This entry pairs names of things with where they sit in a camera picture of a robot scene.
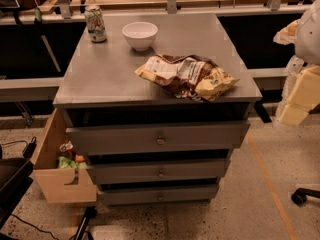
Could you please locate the brown yellow chip bag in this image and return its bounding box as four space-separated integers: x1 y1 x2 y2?
135 55 238 102

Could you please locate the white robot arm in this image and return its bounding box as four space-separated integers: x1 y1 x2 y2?
273 0 320 126

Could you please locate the white bowl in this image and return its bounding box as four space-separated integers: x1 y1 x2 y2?
122 22 158 51

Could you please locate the green snack bag in drawer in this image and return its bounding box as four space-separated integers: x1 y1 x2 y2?
58 156 87 169

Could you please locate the grey drawer cabinet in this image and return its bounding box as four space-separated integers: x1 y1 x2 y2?
54 13 261 205

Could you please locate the orange item in drawer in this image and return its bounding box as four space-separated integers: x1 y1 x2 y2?
75 155 85 163

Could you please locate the green white soda can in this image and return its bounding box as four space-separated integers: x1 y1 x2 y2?
84 5 107 42

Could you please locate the open wooden side drawer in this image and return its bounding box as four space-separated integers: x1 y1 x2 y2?
31 109 97 203

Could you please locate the black equipment at left edge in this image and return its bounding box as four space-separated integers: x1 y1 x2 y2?
0 158 33 228

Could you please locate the black chair base leg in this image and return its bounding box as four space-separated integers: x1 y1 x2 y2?
291 188 320 206

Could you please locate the black cable with plug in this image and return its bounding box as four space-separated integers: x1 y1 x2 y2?
0 136 38 159

